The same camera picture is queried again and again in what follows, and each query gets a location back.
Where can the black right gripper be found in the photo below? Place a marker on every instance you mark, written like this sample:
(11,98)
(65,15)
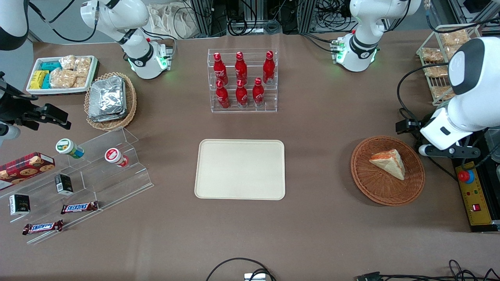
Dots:
(15,110)

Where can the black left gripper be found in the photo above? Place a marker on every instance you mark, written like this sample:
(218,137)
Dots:
(406,125)

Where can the triangular sandwich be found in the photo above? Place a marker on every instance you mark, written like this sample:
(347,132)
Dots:
(390,164)

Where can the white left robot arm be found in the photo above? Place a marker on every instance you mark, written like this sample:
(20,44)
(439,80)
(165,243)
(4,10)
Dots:
(361,23)

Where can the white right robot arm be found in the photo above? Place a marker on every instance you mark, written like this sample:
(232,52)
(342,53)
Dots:
(117,19)

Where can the white rectangular snack tray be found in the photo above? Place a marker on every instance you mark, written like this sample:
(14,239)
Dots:
(35,66)

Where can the round brown wicker basket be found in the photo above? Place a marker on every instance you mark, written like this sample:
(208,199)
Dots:
(375,187)

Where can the light oval wicker basket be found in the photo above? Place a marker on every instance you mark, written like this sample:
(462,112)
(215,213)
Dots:
(131,105)

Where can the beige plastic tray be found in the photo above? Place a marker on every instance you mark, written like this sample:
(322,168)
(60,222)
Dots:
(240,169)

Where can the teal snack pack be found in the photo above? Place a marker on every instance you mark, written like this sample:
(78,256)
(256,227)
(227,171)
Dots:
(47,82)
(50,65)

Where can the green lid yogurt cup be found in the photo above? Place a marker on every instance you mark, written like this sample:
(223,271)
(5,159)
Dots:
(68,147)

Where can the yellow snack pack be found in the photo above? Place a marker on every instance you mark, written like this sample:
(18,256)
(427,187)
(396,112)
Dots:
(39,80)

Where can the clear bag of crackers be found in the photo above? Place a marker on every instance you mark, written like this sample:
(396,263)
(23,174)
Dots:
(435,72)
(432,54)
(443,93)
(83,66)
(62,79)
(80,82)
(454,38)
(67,61)

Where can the red tartan cookie box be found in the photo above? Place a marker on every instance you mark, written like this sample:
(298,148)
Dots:
(23,169)

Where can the silver foil packet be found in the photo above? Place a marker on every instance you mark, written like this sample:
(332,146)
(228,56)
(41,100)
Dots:
(106,99)

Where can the small black carton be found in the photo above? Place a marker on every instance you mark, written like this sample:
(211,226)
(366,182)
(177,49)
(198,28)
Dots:
(19,205)
(63,184)

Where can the red emergency stop button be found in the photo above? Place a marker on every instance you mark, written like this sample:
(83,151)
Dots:
(465,176)

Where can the red lid yogurt cup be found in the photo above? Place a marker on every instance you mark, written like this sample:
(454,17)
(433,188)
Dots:
(114,156)

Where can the clear acrylic step shelf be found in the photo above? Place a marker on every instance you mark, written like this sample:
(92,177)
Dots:
(117,183)
(43,203)

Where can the Snickers chocolate bar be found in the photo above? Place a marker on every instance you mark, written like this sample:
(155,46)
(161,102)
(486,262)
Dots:
(43,227)
(80,207)

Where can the yellow black control box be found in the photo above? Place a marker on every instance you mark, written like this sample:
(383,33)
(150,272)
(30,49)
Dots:
(474,218)

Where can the red cola bottle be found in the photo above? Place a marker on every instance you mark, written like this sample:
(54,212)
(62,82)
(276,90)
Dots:
(220,70)
(268,68)
(241,95)
(222,96)
(258,93)
(241,68)

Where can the clear acrylic bottle rack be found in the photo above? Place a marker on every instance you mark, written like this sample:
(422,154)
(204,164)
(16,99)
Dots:
(250,110)

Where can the white cloth bag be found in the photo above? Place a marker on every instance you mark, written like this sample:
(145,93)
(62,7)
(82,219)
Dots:
(172,19)

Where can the small grey connector box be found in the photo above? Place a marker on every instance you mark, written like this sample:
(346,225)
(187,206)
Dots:
(254,277)

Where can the aluminium frame post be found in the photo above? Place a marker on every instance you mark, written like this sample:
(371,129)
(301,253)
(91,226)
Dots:
(306,15)
(202,17)

